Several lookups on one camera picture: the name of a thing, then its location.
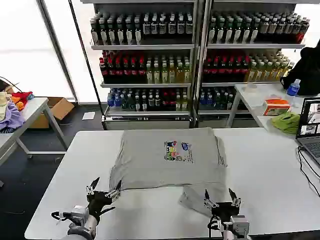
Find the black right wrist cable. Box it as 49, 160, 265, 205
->
207, 214, 223, 240

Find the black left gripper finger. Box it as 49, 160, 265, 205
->
104, 179, 123, 201
85, 176, 101, 195

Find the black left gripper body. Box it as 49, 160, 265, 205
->
86, 190, 113, 218

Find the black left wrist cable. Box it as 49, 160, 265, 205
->
96, 205, 117, 219

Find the grey slanted metal post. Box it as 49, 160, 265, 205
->
35, 0, 79, 101

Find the black bag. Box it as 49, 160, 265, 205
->
279, 45, 320, 97

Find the black laptop cable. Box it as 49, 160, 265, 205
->
297, 145, 320, 196

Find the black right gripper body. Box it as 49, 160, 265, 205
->
210, 201, 241, 222

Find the orange cloth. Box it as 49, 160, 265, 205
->
10, 95, 25, 111

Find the white side table with clothes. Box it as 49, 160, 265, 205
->
0, 96, 69, 168

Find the open cardboard box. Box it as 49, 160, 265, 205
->
28, 96, 76, 129

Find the green cloth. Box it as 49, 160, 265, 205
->
270, 110, 301, 136

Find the white paper sheet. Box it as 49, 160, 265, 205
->
81, 111, 97, 121

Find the thin black pole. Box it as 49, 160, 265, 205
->
68, 0, 103, 118

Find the grey printed t-shirt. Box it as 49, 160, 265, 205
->
108, 126, 229, 218

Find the orange tissue box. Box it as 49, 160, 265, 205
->
262, 98, 292, 117

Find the grey laptop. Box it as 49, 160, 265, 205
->
295, 96, 320, 168

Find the blue water bottle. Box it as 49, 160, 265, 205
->
286, 78, 302, 97

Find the metal shelf with bottles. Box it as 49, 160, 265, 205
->
80, 0, 201, 131
197, 0, 311, 130

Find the purple cloth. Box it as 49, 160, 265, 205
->
0, 100, 26, 131

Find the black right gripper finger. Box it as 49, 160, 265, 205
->
203, 188, 220, 209
227, 187, 244, 208

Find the red cloth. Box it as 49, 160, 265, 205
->
11, 91, 34, 106

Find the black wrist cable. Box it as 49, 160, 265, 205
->
96, 205, 117, 219
207, 214, 223, 240

